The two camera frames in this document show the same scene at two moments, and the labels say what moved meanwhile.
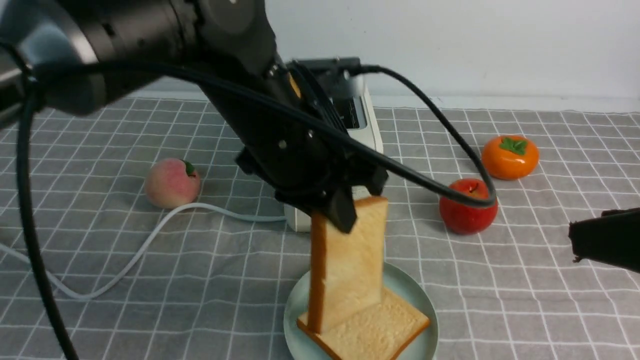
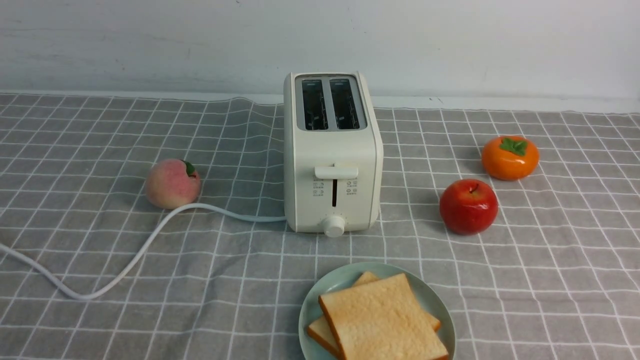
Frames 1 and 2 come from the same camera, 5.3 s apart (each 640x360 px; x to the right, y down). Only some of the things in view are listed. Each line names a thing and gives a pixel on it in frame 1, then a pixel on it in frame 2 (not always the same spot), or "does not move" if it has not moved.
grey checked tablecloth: (156, 246) does not move
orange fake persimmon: (510, 157) does not move
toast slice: (379, 334) -> (321, 330)
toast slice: (346, 269) -> (383, 319)
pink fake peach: (172, 183) does not move
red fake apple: (465, 218) does not move
